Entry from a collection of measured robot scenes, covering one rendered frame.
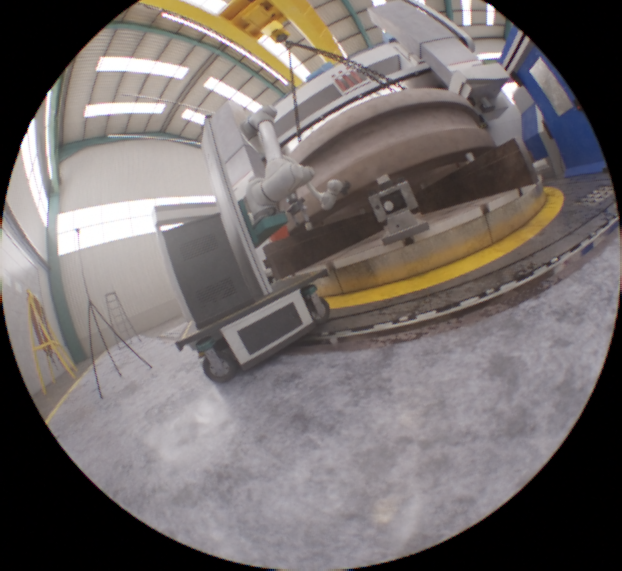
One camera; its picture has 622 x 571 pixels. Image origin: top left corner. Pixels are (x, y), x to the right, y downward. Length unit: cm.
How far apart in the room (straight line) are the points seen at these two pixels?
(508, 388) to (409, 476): 29
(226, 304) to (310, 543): 96
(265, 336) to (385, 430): 69
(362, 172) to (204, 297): 172
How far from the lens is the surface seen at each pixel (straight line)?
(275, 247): 190
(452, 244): 147
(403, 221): 121
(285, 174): 101
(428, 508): 46
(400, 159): 198
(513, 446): 50
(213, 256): 100
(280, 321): 98
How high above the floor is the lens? 46
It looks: 3 degrees down
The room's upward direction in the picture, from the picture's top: 23 degrees counter-clockwise
